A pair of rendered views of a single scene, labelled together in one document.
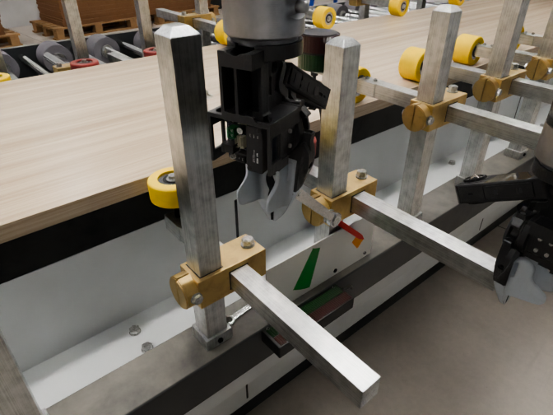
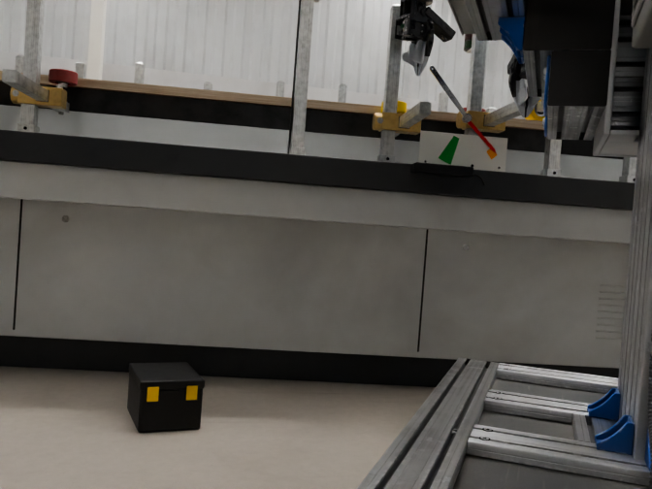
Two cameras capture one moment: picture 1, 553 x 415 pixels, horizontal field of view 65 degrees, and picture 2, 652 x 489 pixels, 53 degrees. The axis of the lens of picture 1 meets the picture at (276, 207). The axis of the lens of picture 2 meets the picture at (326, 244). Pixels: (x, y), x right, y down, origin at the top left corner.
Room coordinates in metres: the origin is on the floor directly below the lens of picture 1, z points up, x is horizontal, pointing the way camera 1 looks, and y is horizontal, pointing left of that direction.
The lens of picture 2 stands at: (-1.21, -0.84, 0.50)
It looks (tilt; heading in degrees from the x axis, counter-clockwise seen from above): 1 degrees down; 34
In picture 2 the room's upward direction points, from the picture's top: 4 degrees clockwise
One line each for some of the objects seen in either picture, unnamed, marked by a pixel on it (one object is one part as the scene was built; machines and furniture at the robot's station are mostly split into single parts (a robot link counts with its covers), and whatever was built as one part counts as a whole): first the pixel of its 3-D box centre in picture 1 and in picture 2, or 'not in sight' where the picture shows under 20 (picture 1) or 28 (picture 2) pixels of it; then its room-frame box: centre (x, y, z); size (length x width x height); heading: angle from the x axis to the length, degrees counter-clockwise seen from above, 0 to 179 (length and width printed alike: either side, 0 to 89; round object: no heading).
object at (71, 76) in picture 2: not in sight; (62, 89); (-0.04, 0.93, 0.85); 0.08 x 0.08 x 0.11
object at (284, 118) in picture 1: (262, 103); (415, 18); (0.42, 0.01, 1.09); 0.09 x 0.08 x 0.12; 150
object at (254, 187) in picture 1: (253, 188); (410, 58); (0.43, 0.03, 0.99); 0.06 x 0.03 x 0.09; 150
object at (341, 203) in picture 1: (338, 198); (480, 121); (0.64, -0.11, 0.85); 0.14 x 0.06 x 0.05; 130
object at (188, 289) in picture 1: (219, 272); (396, 123); (0.48, 0.08, 0.82); 0.14 x 0.06 x 0.05; 130
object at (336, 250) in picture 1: (324, 260); (463, 151); (0.59, -0.08, 0.75); 0.26 x 0.01 x 0.10; 130
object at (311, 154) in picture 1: (291, 153); (426, 41); (0.43, -0.02, 1.03); 0.05 x 0.02 x 0.09; 60
